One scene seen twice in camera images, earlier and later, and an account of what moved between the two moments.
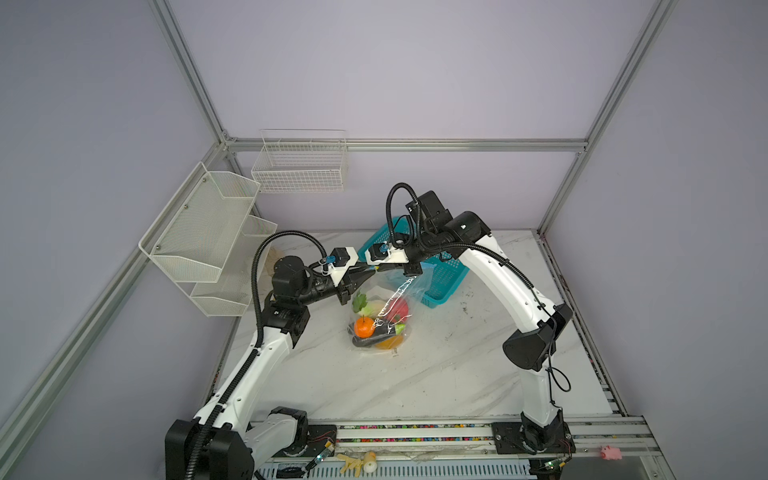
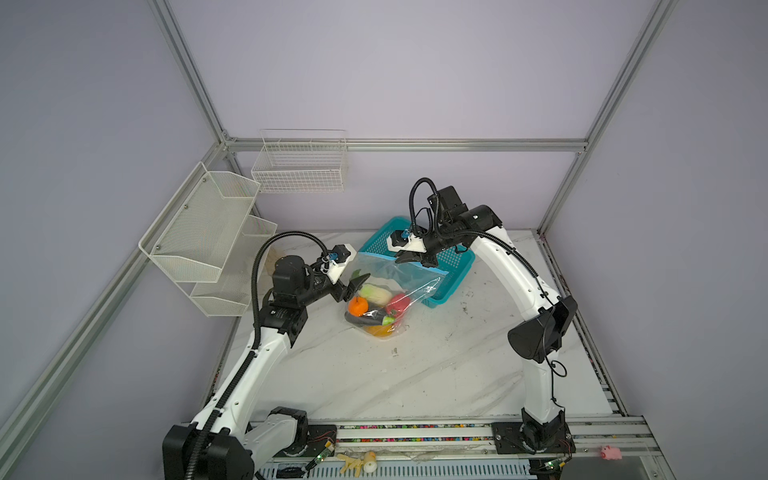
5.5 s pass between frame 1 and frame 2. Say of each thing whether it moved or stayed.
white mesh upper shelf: stayed
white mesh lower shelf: stayed
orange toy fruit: moved
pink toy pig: stayed
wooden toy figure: stayed
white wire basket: stayed
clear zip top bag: moved
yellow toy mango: moved
